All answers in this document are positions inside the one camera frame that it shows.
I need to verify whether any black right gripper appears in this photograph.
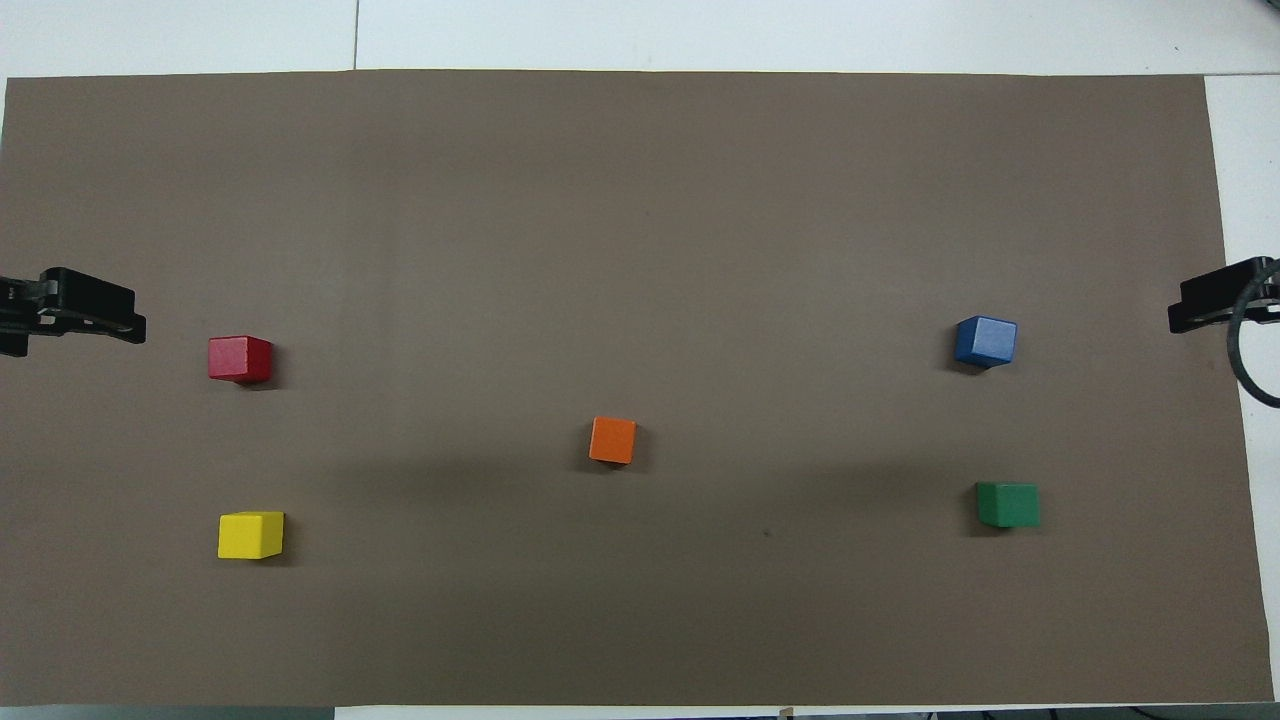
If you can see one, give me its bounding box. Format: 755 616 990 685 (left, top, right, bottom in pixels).
1168 256 1280 336

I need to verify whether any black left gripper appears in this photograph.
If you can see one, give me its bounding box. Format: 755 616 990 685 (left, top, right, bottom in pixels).
0 267 147 358

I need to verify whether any red wooden block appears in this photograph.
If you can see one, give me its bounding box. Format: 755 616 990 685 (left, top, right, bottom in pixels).
207 335 274 385

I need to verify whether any blue wooden block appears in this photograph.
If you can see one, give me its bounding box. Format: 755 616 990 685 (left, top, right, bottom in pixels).
953 315 1019 369

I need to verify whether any yellow wooden block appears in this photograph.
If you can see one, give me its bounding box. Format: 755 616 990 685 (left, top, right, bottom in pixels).
217 511 286 561

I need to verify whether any green wooden block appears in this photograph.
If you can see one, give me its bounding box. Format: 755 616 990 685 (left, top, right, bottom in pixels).
975 481 1041 529

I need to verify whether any orange wooden block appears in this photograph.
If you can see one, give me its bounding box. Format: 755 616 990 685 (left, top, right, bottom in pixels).
588 416 638 466

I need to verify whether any brown table mat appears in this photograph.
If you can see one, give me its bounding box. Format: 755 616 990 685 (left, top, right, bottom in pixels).
0 68 1276 707

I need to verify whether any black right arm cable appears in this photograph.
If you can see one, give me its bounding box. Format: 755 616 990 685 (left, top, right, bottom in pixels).
1227 258 1280 409

